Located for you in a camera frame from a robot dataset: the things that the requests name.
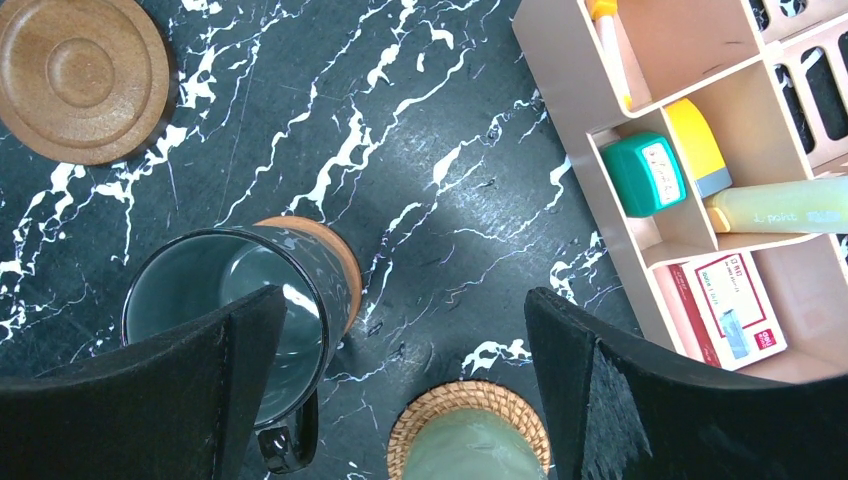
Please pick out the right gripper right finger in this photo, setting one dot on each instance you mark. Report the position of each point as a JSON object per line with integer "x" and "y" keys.
{"x": 620, "y": 407}

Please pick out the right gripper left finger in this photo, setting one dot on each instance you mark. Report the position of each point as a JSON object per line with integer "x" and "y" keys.
{"x": 178, "y": 405}

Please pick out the dark green mug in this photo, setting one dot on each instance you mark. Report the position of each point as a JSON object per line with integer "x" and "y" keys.
{"x": 206, "y": 269}

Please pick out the light green mug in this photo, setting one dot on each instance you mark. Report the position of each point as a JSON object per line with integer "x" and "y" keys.
{"x": 471, "y": 444}

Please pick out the dark ringed wooden coaster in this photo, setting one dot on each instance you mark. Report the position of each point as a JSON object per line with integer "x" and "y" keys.
{"x": 84, "y": 82}

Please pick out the woven rattan coaster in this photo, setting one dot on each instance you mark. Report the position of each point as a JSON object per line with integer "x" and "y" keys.
{"x": 459, "y": 395}

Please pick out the orange round coaster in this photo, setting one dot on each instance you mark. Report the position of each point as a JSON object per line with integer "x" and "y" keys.
{"x": 336, "y": 245}

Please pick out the red white small box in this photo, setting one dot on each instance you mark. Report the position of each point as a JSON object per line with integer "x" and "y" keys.
{"x": 721, "y": 310}

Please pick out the green yellow eraser block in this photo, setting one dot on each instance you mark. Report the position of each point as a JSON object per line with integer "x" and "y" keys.
{"x": 645, "y": 173}

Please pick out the pink desk file organizer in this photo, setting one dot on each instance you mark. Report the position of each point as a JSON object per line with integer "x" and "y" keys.
{"x": 714, "y": 54}

